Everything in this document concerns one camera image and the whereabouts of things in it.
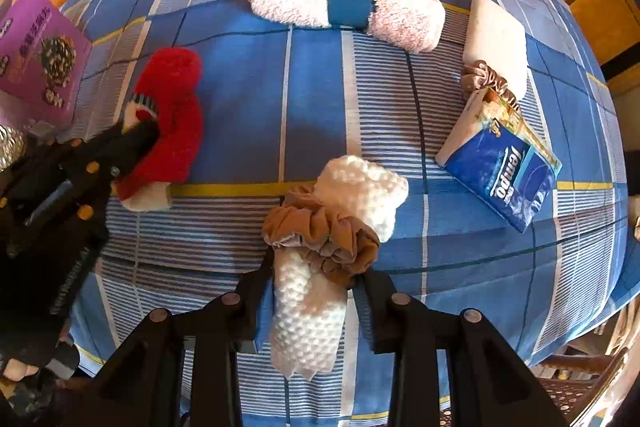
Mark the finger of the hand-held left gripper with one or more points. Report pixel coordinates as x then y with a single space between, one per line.
130 142

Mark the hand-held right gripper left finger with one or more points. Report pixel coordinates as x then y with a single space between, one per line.
262 322

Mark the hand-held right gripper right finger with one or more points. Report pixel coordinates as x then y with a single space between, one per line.
380 317

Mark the white bumpy cloth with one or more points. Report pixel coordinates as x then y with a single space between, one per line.
305 307

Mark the red plush doll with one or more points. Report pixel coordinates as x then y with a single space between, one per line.
175 122

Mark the blue tissue packet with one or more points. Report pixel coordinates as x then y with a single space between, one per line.
505 182

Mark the taupe satin scrunchie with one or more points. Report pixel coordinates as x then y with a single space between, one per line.
482 74

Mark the white towel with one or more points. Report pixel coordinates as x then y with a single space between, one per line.
495 32

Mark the person's left hand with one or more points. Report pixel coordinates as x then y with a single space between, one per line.
17 369

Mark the ornate silver tissue box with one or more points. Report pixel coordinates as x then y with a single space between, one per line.
10 147

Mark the purple carton box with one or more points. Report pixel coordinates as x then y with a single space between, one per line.
35 57

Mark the wicker chair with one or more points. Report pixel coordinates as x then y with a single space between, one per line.
585 392

